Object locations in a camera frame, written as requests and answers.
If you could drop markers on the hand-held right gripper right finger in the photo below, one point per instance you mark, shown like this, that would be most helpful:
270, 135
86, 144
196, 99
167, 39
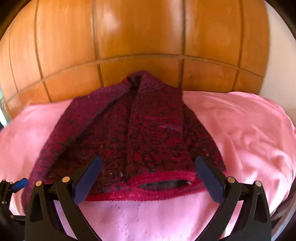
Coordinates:
208, 176

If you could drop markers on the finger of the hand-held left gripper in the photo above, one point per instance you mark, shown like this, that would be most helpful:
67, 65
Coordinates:
20, 183

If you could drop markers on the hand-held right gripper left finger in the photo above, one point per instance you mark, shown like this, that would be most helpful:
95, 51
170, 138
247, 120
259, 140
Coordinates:
89, 176

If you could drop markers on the dark red knitted cardigan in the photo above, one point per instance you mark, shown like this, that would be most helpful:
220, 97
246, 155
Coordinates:
138, 127

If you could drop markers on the pink bed blanket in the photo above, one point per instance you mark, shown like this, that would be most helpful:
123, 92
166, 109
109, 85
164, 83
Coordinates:
242, 139

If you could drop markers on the wooden headboard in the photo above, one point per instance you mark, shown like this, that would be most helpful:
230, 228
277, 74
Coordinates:
138, 34

